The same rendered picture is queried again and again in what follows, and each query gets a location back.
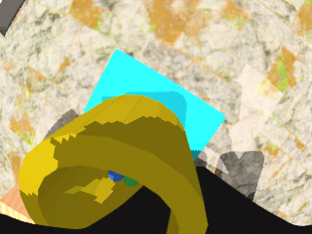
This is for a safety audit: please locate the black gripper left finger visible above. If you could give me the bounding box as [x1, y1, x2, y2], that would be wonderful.
[0, 186, 171, 234]

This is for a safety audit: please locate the peach flat bar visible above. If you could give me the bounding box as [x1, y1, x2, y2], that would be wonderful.
[0, 183, 34, 223]

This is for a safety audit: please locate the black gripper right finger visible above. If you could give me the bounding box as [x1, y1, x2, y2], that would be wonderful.
[195, 167, 312, 234]

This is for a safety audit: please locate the green marble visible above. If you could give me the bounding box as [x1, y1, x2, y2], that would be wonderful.
[124, 175, 137, 186]

